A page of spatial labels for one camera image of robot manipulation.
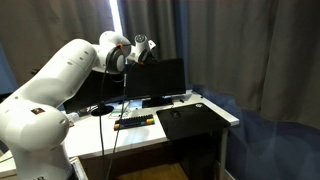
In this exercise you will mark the black mouse pad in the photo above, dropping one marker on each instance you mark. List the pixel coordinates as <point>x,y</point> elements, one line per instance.
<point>190,120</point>

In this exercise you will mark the black keyboard with coloured keys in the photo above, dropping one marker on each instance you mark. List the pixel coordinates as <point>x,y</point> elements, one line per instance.
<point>133,122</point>

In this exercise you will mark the black monitor with square stand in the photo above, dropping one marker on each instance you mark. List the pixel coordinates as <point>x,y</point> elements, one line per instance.
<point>156,78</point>

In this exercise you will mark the small black object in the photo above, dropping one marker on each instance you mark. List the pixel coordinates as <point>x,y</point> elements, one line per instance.
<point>181,100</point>

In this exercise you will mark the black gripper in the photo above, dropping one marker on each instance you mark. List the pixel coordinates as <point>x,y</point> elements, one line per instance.
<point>150,58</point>

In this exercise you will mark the black monitor with round stand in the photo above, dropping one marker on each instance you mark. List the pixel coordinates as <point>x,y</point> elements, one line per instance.
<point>90,93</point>

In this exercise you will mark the white desk leg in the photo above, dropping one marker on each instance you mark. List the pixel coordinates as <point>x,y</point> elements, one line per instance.
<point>223,153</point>

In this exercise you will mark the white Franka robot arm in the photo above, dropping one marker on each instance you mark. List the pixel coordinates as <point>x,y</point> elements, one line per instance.
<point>50,93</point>

